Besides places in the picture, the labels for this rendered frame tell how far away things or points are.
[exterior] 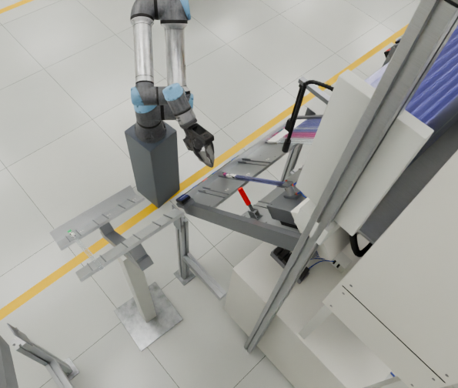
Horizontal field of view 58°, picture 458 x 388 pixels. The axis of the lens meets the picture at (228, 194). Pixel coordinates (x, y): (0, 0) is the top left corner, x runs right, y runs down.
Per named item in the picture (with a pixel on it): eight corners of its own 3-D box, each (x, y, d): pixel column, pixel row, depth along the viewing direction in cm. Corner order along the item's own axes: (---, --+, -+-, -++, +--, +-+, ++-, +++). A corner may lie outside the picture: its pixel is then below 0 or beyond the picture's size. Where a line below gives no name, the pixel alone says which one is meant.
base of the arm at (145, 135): (128, 131, 202) (125, 117, 193) (151, 114, 208) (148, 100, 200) (150, 148, 197) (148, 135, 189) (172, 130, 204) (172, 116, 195)
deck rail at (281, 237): (185, 213, 166) (178, 201, 164) (189, 211, 167) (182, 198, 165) (312, 259, 107) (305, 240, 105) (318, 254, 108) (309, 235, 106)
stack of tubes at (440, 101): (312, 177, 93) (352, 88, 70) (436, 75, 113) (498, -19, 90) (356, 215, 88) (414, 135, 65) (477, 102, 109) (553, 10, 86)
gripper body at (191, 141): (202, 142, 177) (189, 117, 172) (212, 143, 170) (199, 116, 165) (188, 152, 174) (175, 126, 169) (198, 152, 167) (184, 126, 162)
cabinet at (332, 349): (222, 312, 215) (232, 268, 162) (311, 231, 242) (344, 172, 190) (316, 416, 193) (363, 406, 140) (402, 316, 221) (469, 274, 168)
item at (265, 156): (188, 205, 165) (185, 199, 164) (299, 125, 191) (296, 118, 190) (212, 214, 149) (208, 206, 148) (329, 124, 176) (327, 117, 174)
